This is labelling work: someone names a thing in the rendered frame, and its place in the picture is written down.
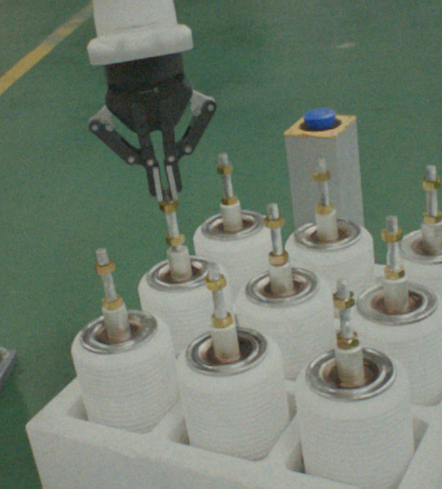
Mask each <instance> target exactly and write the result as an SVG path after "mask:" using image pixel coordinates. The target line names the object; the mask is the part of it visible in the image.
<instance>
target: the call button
mask: <svg viewBox="0 0 442 489"><path fill-rule="evenodd" d="M335 119H336V113H335V112H334V110H332V109H329V108H317V109H311V110H308V112H306V113H305V114H304V122H305V123H307V126H308V127H310V128H324V127H327V126H329V125H332V124H333V120H335Z"/></svg>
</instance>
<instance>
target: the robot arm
mask: <svg viewBox="0 0 442 489"><path fill-rule="evenodd" d="M93 1H94V17H95V27H96V32H97V38H96V39H94V40H92V42H90V43H89V45H88V46H87V50H88V55H89V60H90V64H92V65H103V69H104V74H105V79H106V84H107V92H106V95H105V105H104V106H103V107H102V108H101V109H100V110H99V112H98V113H97V114H96V115H92V116H90V117H89V124H88V128H89V131H90V132H92V133H93V134H94V135H95V136H96V137H98V138H99V139H100V140H101V141H102V142H103V143H105V144H106V145H107V146H108V148H110V149H111V150H112V151H114V152H115V153H116V154H117V155H118V156H119V157H120V158H122V159H123V160H124V161H125V162H126V163H128V164H135V163H137V164H141V166H143V167H144V169H146V171H147V178H148V184H149V191H150V194H151V195H152V197H154V196H157V197H158V202H161V201H165V199H164V198H163V193H162V186H161V178H160V172H159V166H158V160H157V157H156V154H155V150H154V144H153V141H152V137H151V133H153V132H155V131H160V133H161V141H162V150H163V156H164V157H165V159H164V160H163V164H165V170H166V175H167V179H168V184H169V189H170V194H171V198H172V199H177V198H178V195H177V192H181V188H183V185H181V179H180V174H179V167H178V162H179V159H180V158H181V157H184V156H186V155H187V156H189V155H192V154H193V152H194V151H195V149H196V146H197V144H198V142H199V140H200V138H202V136H203V134H204V132H205V130H206V127H207V125H208V124H209V122H210V120H211V118H212V116H213V115H214V113H215V112H216V109H217V105H216V103H215V100H214V98H213V97H212V96H210V95H207V96H204V95H201V94H199V92H197V91H195V90H193V87H192V84H191V82H190V81H189V80H188V78H187V77H186V75H185V69H184V63H183V57H181V52H183V51H187V50H190V49H192V48H193V41H192V33H191V30H190V29H189V28H188V27H186V26H185V25H177V19H176V13H175V8H174V3H173V0H93ZM189 101H191V102H192V105H191V112H192V114H193V117H192V119H191V120H190V122H189V124H188V126H187V128H186V131H185V133H184V135H183V137H181V138H180V140H178V141H177V142H176V140H175V131H174V126H175V125H177V124H178V122H179V120H180V118H181V116H183V114H184V112H185V109H186V107H187V105H188V103H189ZM112 115H114V116H115V117H116V118H117V119H119V120H120V121H121V122H122V123H123V124H124V125H125V126H126V127H128V128H129V130H131V131H132V132H133V133H136V134H137V137H138V141H139V145H140V149H137V148H135V146H134V145H133V144H131V143H130V142H129V141H128V140H126V139H125V138H124V137H123V136H121V135H120V134H119V133H118V132H117V131H116V130H115V121H114V120H113V119H112Z"/></svg>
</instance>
